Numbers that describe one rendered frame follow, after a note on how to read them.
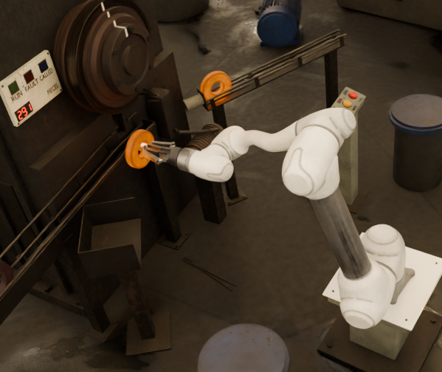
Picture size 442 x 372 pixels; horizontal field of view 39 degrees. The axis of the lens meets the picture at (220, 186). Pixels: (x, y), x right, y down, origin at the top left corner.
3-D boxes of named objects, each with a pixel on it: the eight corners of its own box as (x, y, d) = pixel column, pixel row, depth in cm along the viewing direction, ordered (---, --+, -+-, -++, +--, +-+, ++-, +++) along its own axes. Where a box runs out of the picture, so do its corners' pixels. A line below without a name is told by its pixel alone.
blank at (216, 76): (214, 105, 311) (217, 108, 308) (193, 90, 300) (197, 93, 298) (234, 80, 308) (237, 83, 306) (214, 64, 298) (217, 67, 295)
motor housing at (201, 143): (198, 223, 335) (180, 143, 301) (219, 197, 349) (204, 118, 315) (219, 229, 329) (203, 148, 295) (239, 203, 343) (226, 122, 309)
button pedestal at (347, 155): (325, 209, 329) (320, 111, 290) (342, 181, 344) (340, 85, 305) (354, 217, 322) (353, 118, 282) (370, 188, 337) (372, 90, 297)
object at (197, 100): (184, 108, 306) (181, 98, 302) (201, 100, 307) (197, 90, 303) (189, 114, 301) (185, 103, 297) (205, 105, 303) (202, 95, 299)
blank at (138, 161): (120, 147, 243) (127, 149, 241) (142, 121, 251) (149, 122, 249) (130, 174, 254) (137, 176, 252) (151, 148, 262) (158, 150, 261)
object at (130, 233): (125, 367, 272) (77, 253, 226) (127, 319, 292) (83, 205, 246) (171, 359, 272) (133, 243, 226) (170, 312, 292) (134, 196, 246)
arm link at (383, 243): (409, 259, 240) (410, 219, 225) (398, 296, 229) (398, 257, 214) (368, 249, 247) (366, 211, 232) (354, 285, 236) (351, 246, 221)
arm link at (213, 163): (188, 181, 239) (206, 162, 248) (223, 191, 232) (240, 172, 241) (185, 158, 232) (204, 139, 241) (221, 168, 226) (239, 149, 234)
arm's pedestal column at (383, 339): (445, 320, 267) (452, 271, 247) (408, 394, 244) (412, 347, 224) (358, 286, 287) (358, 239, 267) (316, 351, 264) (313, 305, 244)
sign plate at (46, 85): (13, 125, 234) (-5, 84, 223) (59, 90, 250) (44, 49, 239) (18, 127, 233) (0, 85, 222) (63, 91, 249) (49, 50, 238)
